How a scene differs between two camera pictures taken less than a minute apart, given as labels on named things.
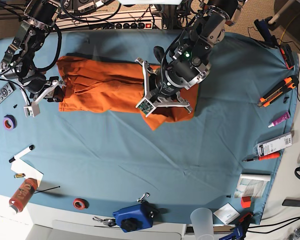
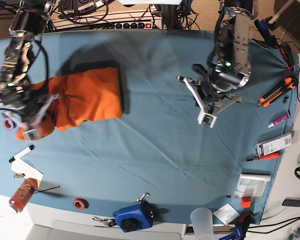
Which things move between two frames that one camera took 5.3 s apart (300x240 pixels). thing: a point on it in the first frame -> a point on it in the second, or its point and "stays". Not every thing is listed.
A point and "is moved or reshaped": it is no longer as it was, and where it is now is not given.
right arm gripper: [53, 92] -> [28, 116]
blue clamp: [240, 229] stays
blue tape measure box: [135, 218] stays
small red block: [246, 201] stays
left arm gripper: [146, 105] -> [211, 104]
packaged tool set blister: [276, 144] stays
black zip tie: [47, 189] stays
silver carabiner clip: [146, 195] stays
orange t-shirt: [92, 84] is moved or reshaped
